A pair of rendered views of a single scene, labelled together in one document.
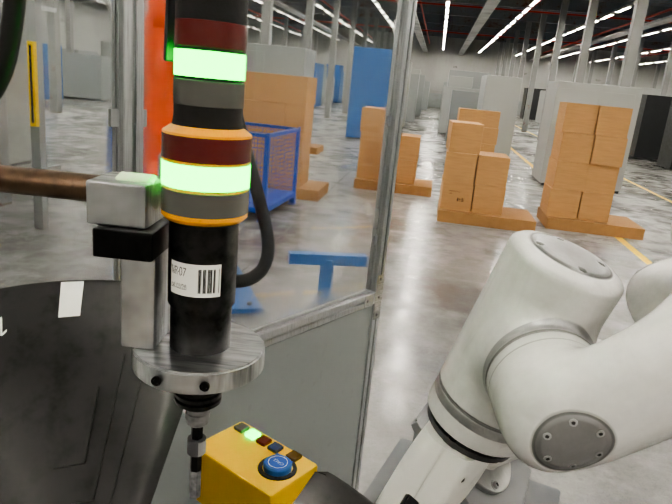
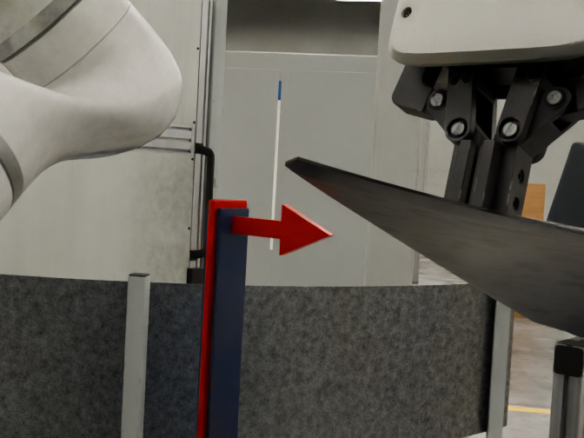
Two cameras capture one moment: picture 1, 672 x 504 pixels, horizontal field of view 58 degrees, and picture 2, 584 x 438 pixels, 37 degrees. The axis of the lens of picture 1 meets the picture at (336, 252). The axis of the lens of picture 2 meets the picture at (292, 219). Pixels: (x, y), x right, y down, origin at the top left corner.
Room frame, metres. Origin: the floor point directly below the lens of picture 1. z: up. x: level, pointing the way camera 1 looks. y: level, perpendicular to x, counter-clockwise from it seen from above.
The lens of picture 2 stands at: (0.54, 0.29, 1.21)
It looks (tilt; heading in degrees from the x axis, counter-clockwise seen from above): 3 degrees down; 271
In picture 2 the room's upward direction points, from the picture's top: 3 degrees clockwise
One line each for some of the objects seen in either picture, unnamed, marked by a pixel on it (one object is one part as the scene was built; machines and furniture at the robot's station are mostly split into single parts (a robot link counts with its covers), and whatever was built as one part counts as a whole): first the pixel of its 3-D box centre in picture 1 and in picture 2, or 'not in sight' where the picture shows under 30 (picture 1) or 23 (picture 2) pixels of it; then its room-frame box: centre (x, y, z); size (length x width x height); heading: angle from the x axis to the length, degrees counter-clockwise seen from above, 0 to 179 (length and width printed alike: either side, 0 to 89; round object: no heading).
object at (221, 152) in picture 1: (207, 146); not in sight; (0.30, 0.07, 1.57); 0.04 x 0.04 x 0.01
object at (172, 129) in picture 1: (206, 172); not in sight; (0.30, 0.07, 1.55); 0.04 x 0.04 x 0.05
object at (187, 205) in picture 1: (205, 197); not in sight; (0.30, 0.07, 1.54); 0.04 x 0.04 x 0.01
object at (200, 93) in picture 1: (209, 92); not in sight; (0.30, 0.07, 1.59); 0.03 x 0.03 x 0.01
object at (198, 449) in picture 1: (196, 456); not in sight; (0.30, 0.07, 1.39); 0.01 x 0.01 x 0.05
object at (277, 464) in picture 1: (277, 466); not in sight; (0.74, 0.05, 1.08); 0.04 x 0.04 x 0.02
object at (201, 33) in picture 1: (211, 35); not in sight; (0.30, 0.07, 1.62); 0.03 x 0.03 x 0.01
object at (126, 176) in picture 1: (137, 192); not in sight; (0.30, 0.10, 1.54); 0.02 x 0.02 x 0.02; 88
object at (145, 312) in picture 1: (183, 276); not in sight; (0.30, 0.08, 1.50); 0.09 x 0.07 x 0.10; 88
